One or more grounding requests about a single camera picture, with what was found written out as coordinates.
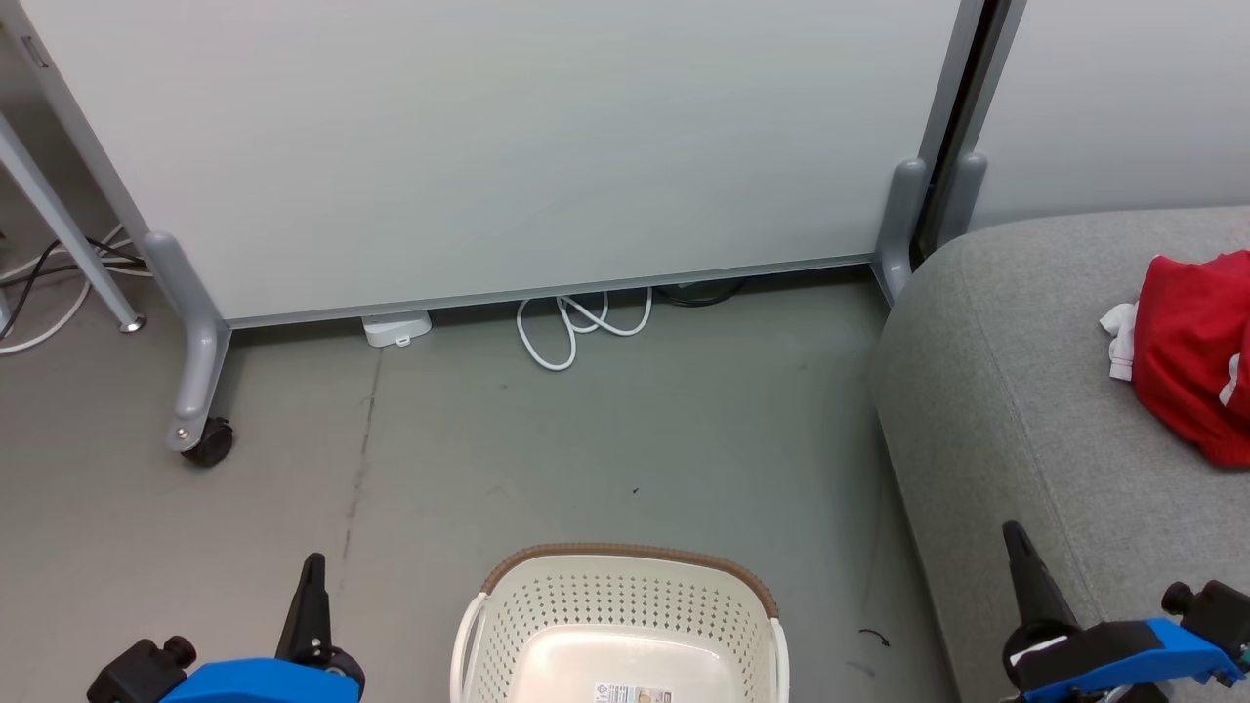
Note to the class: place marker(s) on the grey metal table leg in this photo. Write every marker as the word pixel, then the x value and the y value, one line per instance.
pixel 68 225

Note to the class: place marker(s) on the cream perforated laundry basket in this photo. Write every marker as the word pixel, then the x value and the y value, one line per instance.
pixel 625 605

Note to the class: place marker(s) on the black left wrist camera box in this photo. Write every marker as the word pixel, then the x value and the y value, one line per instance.
pixel 137 669

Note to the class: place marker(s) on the narrow white partition panel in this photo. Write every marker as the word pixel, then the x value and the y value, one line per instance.
pixel 1123 98

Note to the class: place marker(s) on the grey partition foot with caster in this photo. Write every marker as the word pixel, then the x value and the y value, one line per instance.
pixel 195 342

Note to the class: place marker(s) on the small black floor scrap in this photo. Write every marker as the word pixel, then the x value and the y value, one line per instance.
pixel 876 637

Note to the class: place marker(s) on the white power adapter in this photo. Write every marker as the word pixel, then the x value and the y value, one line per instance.
pixel 395 327

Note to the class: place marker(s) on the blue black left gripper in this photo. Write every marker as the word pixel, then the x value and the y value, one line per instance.
pixel 264 683

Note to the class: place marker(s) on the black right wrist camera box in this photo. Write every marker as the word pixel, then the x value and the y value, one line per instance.
pixel 1216 610

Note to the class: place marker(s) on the basket paper label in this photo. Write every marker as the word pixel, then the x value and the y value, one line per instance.
pixel 633 694

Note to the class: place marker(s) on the grey fabric sofa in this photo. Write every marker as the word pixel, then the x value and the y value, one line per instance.
pixel 1025 410

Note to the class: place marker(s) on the black caster wheel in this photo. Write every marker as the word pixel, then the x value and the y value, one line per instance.
pixel 210 444

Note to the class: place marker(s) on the red garment with white cuffs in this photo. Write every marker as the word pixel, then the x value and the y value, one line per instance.
pixel 1187 351

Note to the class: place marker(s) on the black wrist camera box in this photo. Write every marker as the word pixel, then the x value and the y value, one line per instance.
pixel 1216 610
pixel 137 669

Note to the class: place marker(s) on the wide white partition panel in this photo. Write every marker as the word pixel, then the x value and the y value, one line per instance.
pixel 488 137

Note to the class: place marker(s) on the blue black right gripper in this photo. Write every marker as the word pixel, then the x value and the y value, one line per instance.
pixel 1123 659

